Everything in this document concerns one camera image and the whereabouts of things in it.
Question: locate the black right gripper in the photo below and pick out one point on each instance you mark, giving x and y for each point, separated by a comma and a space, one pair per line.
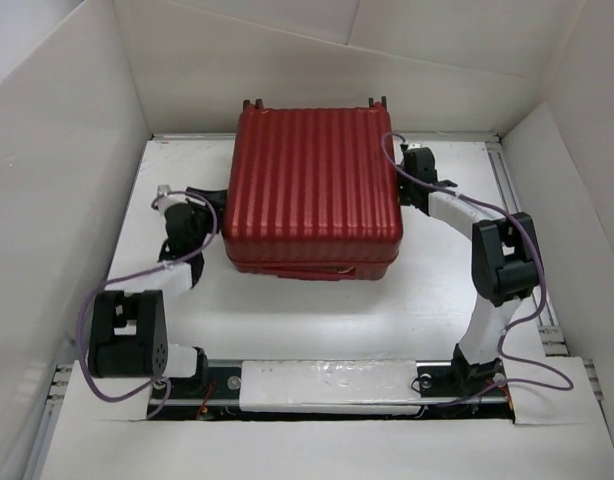
403, 200

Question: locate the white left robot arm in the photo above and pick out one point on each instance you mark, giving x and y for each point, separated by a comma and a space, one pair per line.
122, 328

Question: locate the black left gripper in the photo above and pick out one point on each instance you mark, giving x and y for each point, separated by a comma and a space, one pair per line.
219, 198

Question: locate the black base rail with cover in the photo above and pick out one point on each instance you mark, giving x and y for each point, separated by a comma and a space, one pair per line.
323, 390

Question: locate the red hard-shell suitcase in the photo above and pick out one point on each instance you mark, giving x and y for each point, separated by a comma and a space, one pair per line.
311, 195

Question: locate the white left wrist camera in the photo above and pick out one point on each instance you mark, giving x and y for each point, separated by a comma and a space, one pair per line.
164, 199

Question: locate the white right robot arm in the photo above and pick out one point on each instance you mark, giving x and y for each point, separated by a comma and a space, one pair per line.
502, 270

